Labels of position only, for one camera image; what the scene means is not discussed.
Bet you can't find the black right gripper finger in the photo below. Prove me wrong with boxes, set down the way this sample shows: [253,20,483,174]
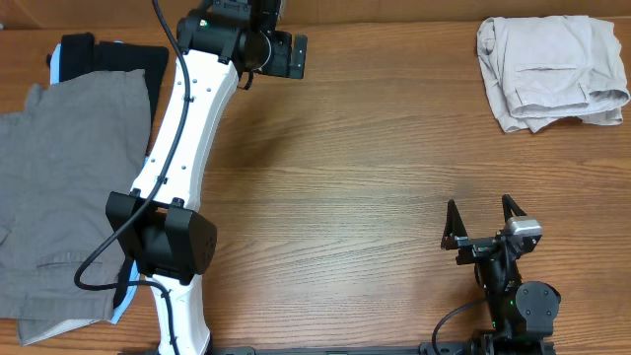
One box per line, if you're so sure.
[441,200,468,249]
[502,194,526,226]

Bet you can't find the beige shorts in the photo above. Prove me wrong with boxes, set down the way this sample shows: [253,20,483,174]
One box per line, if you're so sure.
[476,16,630,133]

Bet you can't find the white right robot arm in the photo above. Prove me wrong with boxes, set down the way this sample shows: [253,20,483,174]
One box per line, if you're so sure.
[431,194,561,355]

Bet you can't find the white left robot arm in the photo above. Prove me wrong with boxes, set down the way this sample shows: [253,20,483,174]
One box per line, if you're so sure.
[105,1,308,354]

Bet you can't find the black folded garment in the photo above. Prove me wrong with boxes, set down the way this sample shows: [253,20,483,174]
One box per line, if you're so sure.
[38,33,169,314]

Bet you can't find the light blue folded garment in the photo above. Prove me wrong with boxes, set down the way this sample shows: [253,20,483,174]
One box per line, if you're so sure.
[47,43,140,324]

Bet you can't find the grey folded shorts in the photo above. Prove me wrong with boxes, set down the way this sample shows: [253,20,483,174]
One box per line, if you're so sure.
[1,70,151,345]

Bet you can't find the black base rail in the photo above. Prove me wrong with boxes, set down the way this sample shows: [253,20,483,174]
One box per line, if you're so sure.
[118,342,556,355]

